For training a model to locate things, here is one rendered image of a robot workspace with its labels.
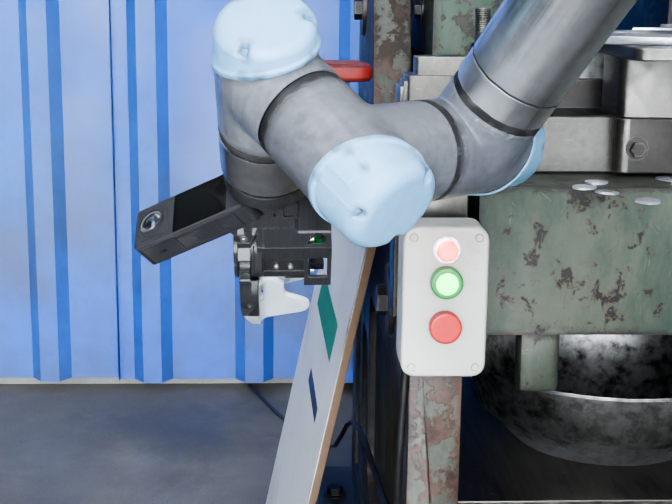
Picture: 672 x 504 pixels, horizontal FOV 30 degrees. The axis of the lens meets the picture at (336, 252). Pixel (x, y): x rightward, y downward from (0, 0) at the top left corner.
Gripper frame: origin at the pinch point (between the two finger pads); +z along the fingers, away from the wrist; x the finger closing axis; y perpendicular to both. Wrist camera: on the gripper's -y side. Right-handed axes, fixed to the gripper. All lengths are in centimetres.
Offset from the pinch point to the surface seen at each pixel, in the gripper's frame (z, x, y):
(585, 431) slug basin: 23.3, -0.2, 35.3
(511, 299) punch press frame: 4.1, 3.7, 25.2
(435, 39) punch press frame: 13, 50, 22
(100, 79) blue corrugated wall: 83, 115, -33
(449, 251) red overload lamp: -9.3, -0.6, 17.4
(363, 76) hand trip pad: -13.9, 16.0, 10.7
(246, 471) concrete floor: 102, 38, -4
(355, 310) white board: 25.5, 17.6, 11.5
